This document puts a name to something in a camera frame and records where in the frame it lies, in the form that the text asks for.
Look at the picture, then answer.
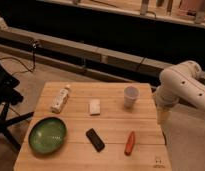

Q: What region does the white plastic bottle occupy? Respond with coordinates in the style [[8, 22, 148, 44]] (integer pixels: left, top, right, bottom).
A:
[[50, 85, 70, 113]]

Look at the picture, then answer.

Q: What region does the black office chair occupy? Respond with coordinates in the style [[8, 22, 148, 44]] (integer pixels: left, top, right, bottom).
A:
[[0, 64, 33, 151]]

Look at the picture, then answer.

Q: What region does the translucent plastic cup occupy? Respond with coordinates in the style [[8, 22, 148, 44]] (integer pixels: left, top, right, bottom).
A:
[[124, 86, 139, 108]]

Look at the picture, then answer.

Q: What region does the black floor cable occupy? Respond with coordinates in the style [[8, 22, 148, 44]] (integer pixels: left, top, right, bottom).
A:
[[0, 39, 40, 77]]

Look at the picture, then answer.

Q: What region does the white sponge block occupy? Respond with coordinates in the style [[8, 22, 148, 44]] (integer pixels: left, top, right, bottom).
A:
[[89, 99, 100, 115]]

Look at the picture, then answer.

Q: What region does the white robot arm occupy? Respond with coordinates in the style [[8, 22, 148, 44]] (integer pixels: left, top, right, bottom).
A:
[[153, 61, 205, 124]]

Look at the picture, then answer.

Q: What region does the green round bowl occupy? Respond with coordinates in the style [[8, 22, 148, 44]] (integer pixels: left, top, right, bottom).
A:
[[28, 117, 67, 155]]

